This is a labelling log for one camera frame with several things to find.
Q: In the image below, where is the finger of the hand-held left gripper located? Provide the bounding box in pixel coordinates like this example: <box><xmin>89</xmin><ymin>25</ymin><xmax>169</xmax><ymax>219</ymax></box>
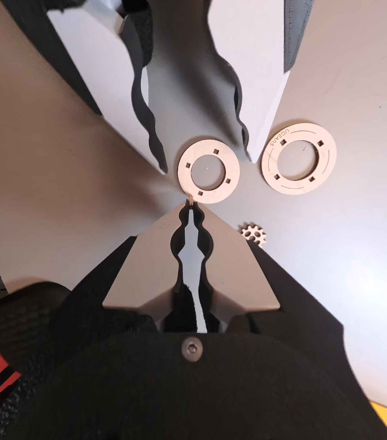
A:
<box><xmin>209</xmin><ymin>0</ymin><xmax>292</xmax><ymax>164</ymax></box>
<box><xmin>47</xmin><ymin>0</ymin><xmax>169</xmax><ymax>175</ymax></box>

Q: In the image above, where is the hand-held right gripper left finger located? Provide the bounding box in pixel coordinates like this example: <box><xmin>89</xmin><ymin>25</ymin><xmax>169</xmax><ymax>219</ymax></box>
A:
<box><xmin>102</xmin><ymin>200</ymin><xmax>191</xmax><ymax>330</ymax></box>

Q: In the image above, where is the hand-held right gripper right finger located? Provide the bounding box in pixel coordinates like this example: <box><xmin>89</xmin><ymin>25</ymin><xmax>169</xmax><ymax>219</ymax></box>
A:
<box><xmin>193</xmin><ymin>202</ymin><xmax>281</xmax><ymax>330</ymax></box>

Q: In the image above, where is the plain wooden ring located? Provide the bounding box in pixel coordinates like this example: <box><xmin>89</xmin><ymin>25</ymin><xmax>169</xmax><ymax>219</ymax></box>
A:
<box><xmin>177</xmin><ymin>139</ymin><xmax>241</xmax><ymax>204</ymax></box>

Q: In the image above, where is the grey desk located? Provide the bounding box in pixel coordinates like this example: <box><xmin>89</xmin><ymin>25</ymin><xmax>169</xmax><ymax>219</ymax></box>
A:
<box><xmin>0</xmin><ymin>0</ymin><xmax>387</xmax><ymax>418</ymax></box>

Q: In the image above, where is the small wooden gear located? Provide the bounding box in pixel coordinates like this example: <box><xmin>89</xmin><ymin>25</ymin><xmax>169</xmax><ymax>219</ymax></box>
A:
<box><xmin>238</xmin><ymin>222</ymin><xmax>266</xmax><ymax>247</ymax></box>

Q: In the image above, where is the engraved wooden ring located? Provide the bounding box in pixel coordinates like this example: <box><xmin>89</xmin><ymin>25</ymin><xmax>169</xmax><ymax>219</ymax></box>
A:
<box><xmin>261</xmin><ymin>121</ymin><xmax>338</xmax><ymax>196</ymax></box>

